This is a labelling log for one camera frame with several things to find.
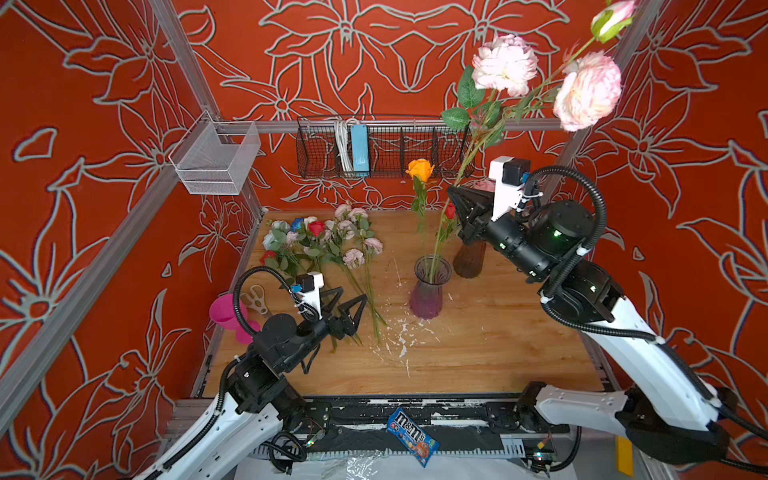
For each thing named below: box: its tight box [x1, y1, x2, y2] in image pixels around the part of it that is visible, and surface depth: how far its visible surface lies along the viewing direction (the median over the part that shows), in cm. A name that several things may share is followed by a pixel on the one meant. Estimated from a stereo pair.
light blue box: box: [351, 124, 370, 177], surface depth 92 cm
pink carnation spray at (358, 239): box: [333, 204, 388, 344], surface depth 105 cm
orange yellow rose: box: [406, 158, 435, 279], surface depth 75 cm
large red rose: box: [308, 221, 326, 237], surface depth 102 cm
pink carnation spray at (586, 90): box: [431, 2, 636, 284], surface depth 33 cm
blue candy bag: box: [387, 407, 441, 468], surface depth 71 cm
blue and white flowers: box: [262, 216, 309, 268], surface depth 107 cm
